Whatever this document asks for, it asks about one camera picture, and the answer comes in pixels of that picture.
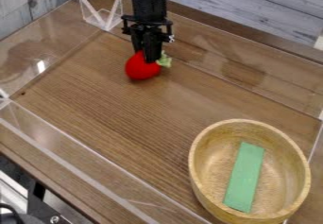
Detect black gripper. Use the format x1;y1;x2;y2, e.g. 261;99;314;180
122;0;174;63

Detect red plush strawberry toy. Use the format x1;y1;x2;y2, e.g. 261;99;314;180
126;51;173;80

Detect wooden bowl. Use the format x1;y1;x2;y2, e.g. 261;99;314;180
189;119;311;224

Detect green rectangular block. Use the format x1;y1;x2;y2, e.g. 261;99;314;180
223;142;266;213

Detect clear acrylic corner bracket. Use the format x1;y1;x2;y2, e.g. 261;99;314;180
81;0;125;31

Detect clear acrylic front wall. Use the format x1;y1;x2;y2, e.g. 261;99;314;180
0;99;211;224

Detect black metal table mount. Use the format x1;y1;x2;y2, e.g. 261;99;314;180
27;181;72;224

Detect black cable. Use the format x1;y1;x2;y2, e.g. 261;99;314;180
0;202;23;224

